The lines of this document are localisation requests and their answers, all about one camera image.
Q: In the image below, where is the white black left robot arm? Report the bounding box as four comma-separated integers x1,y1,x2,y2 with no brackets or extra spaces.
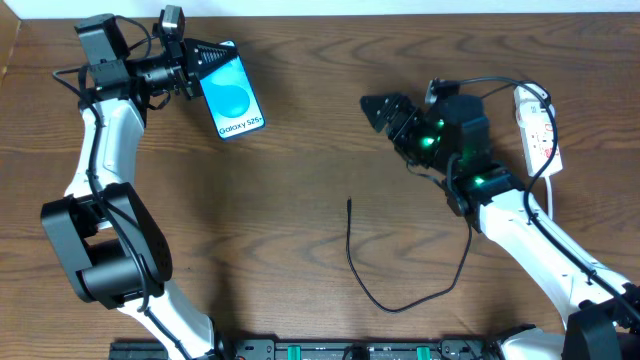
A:
40,5,237,359

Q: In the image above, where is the white USB charger plug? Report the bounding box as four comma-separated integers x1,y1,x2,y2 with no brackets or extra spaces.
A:
514,99,555,128

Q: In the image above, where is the white power strip cord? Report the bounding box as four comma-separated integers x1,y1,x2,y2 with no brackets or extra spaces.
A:
543,174,556,224

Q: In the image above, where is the white power strip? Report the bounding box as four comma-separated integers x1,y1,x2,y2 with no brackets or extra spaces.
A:
513,82,563,179

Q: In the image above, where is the blue Galaxy smartphone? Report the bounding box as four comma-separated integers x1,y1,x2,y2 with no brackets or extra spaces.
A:
200,55,266,140

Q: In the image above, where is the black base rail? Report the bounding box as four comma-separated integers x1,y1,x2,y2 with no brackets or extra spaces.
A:
108,338,506,360

